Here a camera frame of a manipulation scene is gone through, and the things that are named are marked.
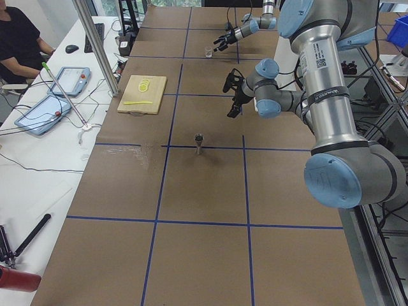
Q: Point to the blue storage bin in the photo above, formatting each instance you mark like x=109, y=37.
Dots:
x=399, y=33

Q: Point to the yellow plastic knife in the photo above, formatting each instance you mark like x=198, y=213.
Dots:
x=142, y=102

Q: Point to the aluminium frame post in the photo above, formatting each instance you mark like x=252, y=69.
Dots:
x=97, y=45

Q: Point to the front lemon slice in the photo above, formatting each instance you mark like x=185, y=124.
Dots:
x=141, y=88

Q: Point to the black tripod stick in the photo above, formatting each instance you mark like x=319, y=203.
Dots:
x=9, y=256

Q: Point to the green handled reacher grabber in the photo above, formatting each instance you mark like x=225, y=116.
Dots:
x=85, y=125

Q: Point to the black computer mouse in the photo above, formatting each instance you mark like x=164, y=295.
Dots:
x=71, y=48

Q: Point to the near blue teach pendant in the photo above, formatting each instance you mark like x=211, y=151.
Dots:
x=44, y=115

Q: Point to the far blue teach pendant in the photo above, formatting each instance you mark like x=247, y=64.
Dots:
x=73, y=79

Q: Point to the steel double jigger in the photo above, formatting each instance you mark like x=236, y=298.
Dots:
x=198, y=138

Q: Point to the blue teach pendant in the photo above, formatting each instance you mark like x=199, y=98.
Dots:
x=73, y=79
x=44, y=115

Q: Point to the bamboo cutting board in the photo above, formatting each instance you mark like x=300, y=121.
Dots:
x=154, y=93

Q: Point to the person in black shirt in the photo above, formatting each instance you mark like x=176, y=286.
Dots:
x=21, y=46

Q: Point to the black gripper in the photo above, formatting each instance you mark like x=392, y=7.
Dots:
x=241, y=95
x=234, y=34

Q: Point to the clear glass beaker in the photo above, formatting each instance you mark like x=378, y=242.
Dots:
x=208, y=51

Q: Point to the red cylinder bottle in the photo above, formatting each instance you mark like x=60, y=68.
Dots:
x=19, y=281

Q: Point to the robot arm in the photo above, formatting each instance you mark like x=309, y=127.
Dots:
x=345, y=169
x=250, y=25

